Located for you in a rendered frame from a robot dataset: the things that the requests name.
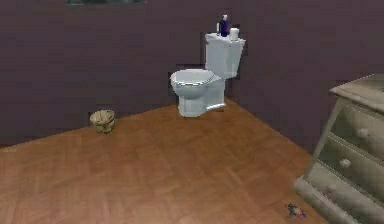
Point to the dark blue spray bottle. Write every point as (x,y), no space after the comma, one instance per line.
(224,27)

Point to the small multicoloured object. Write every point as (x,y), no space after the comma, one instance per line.
(294,211)

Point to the white toilet paper roll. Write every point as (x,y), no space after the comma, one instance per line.
(234,34)

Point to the pale grey chest of drawers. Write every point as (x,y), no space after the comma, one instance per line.
(353,146)

